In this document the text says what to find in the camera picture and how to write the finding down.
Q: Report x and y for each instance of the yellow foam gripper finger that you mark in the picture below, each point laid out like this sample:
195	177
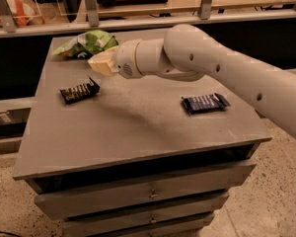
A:
102	62

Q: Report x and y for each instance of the black rxbar chocolate bar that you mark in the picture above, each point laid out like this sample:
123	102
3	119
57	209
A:
80	92

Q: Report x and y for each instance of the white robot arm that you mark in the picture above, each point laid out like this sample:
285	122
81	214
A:
186	53

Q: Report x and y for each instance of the blue rxbar snack bar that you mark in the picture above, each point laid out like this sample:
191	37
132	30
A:
205	103

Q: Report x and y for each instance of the green chip bag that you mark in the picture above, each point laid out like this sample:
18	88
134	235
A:
86	45

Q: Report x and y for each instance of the orange white bag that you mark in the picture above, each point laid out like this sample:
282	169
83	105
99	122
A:
22	12

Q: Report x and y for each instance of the grey drawer cabinet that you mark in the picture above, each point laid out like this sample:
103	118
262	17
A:
130	129

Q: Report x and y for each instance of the top grey drawer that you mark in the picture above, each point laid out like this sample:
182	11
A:
123	193

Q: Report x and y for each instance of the grey drawer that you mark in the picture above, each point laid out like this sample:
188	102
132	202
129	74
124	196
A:
196	221
145	214
123	193

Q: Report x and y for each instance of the middle grey drawer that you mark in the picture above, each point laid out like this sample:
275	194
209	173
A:
145	214

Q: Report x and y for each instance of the bottom grey drawer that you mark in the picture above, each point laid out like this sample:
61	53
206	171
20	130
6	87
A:
196	221

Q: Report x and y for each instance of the long grey shelf rail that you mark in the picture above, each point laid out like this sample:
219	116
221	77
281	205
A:
146	23

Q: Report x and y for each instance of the middle metal bracket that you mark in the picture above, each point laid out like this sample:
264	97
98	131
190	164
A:
92	12

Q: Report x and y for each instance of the metal bracket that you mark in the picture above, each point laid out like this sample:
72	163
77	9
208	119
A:
204	10
92	12
7	20

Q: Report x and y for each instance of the left metal bracket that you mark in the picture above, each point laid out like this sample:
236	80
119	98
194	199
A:
7	20

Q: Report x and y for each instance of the right metal bracket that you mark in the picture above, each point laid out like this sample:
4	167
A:
204	10

